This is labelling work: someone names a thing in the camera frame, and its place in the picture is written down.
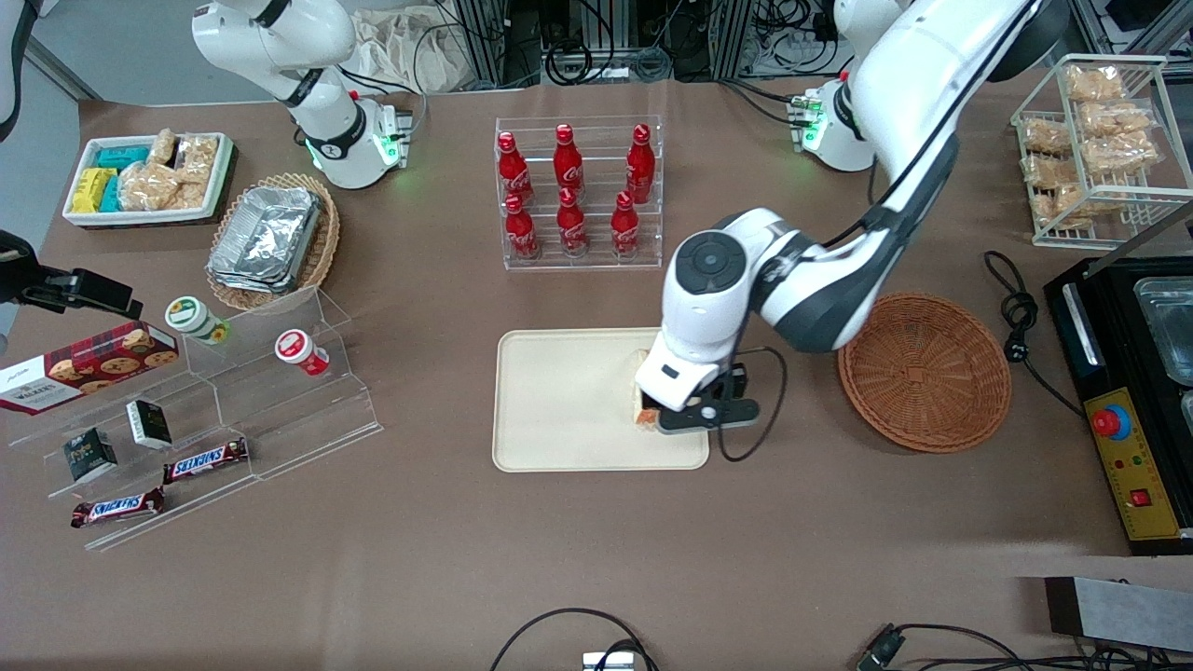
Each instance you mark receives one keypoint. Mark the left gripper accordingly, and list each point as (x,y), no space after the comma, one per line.
(736,381)

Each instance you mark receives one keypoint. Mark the triangular sandwich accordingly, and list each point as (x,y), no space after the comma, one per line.
(643,417)

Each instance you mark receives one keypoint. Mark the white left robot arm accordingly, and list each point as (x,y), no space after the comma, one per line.
(913,84)

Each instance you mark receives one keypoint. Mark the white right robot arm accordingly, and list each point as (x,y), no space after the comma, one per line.
(280,37)

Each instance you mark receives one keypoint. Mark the beige plastic tray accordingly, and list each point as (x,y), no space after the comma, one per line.
(569,401)

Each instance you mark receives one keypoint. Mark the oval light wicker basket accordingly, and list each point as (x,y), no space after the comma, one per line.
(322,252)

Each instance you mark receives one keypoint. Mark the round brown wicker basket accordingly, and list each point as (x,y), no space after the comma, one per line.
(923,373)

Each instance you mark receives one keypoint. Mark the red tartan cookie box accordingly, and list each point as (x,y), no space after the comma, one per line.
(89,368)

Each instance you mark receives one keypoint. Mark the white rectangular snack bin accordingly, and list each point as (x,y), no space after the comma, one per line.
(140,219)

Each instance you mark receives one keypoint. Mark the teal snack packet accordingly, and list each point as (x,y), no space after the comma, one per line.
(111,196)
(121,156)

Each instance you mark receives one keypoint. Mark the green-lid white cup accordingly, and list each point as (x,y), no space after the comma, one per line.
(194,319)

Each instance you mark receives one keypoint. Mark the yellow snack packet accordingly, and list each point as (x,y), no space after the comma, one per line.
(90,189)

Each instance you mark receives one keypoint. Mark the clear bag of crackers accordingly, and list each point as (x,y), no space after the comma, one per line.
(193,196)
(147,186)
(163,146)
(198,154)

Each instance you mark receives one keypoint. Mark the clear acrylic bottle rack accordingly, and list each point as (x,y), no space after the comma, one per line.
(596,266)

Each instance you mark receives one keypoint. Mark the small dark green box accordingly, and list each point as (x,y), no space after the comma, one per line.
(149,424)
(90,455)

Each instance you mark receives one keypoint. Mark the red cola bottle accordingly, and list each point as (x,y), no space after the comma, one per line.
(571,228)
(522,233)
(513,172)
(640,168)
(624,228)
(568,163)

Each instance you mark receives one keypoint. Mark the stacked aluminium foil trays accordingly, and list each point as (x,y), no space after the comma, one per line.
(266,238)

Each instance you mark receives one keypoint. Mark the brown Snickers bar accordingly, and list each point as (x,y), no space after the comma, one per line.
(116,508)
(205,460)

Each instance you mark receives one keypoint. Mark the red-lid white cup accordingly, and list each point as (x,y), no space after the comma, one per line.
(300,351)

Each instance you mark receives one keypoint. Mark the clear acrylic stepped display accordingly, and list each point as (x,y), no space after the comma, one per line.
(280,419)

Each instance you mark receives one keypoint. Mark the small silver device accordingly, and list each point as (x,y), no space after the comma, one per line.
(608,663)

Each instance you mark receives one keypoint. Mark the beige cloth bag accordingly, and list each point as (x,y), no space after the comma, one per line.
(410,51)

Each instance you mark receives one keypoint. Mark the clear bag of fried snack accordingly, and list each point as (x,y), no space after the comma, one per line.
(1118,154)
(1042,137)
(1062,203)
(1116,118)
(1049,172)
(1095,84)

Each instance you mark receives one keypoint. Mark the black appliance with yellow panel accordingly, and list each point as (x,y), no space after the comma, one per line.
(1137,485)

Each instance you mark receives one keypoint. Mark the steel pan insert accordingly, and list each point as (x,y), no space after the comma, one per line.
(1170,326)

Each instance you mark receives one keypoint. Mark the grey metal block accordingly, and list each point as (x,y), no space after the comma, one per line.
(1118,610)

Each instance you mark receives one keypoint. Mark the dark right wrist camera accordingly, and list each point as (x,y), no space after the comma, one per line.
(17,266)

